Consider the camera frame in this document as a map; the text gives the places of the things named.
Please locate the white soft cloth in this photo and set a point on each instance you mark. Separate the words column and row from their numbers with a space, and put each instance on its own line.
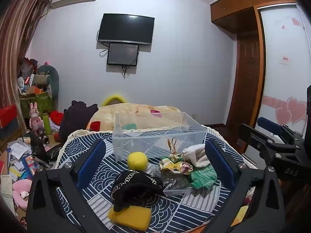
column 198, row 155

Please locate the wooden door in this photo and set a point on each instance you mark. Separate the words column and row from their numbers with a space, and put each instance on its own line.
column 245, row 77

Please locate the red box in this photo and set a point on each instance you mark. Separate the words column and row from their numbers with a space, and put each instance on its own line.
column 8, row 115

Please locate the pink plush toy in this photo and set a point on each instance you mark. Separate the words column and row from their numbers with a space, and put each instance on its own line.
column 20, row 191

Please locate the black wall television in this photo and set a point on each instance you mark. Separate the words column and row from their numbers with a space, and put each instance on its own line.
column 126, row 29

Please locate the green knit cloth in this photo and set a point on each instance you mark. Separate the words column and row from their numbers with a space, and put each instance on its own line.
column 203, row 177

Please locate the floral fabric scrunchie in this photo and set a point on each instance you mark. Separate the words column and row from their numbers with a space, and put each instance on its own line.
column 175, row 166

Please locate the green bottle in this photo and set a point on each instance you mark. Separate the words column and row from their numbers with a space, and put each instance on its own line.
column 47, row 125

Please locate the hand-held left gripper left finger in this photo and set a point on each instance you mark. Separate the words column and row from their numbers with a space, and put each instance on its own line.
column 90, row 166

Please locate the cream printed blanket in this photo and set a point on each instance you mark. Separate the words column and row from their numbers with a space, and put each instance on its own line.
column 109, row 119

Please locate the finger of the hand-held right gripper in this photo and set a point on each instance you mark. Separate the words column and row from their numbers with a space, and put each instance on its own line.
column 252, row 137
column 268, row 125

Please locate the paper note with red mark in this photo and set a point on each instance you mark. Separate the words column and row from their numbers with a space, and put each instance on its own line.
column 284, row 59

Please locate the green cardboard box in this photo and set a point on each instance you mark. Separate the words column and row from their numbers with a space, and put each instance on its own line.
column 41, row 103

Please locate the yellow felt ball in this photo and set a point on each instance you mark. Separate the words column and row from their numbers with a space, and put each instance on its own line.
column 137, row 161

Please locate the yellow sponge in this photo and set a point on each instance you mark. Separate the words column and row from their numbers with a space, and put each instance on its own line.
column 131, row 217

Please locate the grey green plush toy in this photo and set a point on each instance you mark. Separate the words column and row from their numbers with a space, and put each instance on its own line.
column 49, row 77

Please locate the red plush item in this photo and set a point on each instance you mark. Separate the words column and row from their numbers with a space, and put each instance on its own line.
column 57, row 117

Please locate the pile of papers and books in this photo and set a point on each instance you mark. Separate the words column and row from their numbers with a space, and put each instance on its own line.
column 17, row 160

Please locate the small green cloth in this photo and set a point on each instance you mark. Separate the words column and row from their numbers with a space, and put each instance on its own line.
column 129, row 126

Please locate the pink bunny figure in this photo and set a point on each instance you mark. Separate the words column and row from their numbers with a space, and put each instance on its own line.
column 36, row 119

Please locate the small wall monitor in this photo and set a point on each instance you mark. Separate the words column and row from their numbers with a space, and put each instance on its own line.
column 122, row 54

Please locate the pink heart stickers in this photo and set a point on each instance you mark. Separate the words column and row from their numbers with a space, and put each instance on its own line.
column 295, row 110

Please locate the black cylindrical device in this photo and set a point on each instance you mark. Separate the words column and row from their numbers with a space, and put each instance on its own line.
column 43, row 136

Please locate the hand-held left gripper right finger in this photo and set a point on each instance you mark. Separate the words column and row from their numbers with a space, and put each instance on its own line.
column 220, row 166

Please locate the blue wave pattern tablecloth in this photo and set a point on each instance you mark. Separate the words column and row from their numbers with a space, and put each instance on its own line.
column 184, row 211

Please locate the wooden wardrobe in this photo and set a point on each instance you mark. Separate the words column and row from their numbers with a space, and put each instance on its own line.
column 233, row 14

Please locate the clear plastic bag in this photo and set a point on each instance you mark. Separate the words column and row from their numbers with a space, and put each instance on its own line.
column 176, row 185

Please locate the clear plastic storage box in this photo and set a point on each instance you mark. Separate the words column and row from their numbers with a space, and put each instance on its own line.
column 148, row 142

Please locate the striped brown curtain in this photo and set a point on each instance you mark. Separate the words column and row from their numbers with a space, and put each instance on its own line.
column 14, row 34

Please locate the yellow plush toy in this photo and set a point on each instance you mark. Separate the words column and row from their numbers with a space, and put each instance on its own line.
column 114, row 99

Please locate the dark clothes pile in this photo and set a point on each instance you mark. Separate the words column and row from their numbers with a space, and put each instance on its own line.
column 75, row 119

